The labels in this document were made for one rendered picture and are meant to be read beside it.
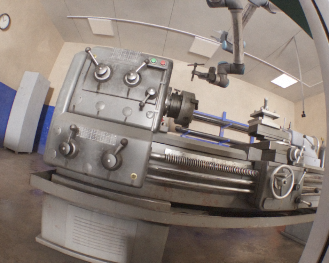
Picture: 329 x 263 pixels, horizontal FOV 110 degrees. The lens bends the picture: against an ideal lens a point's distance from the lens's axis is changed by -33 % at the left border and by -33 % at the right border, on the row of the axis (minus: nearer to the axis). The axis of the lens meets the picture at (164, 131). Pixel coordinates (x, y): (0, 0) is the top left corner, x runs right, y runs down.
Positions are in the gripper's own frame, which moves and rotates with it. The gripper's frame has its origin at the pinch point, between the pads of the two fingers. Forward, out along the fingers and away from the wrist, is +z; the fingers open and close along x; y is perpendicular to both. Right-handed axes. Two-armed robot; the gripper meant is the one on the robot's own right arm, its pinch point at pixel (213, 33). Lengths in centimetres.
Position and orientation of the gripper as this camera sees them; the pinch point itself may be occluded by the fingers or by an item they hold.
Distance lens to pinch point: 178.0
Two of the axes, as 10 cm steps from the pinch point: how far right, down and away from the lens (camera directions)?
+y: -0.8, 6.5, -7.5
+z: -9.7, -2.2, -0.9
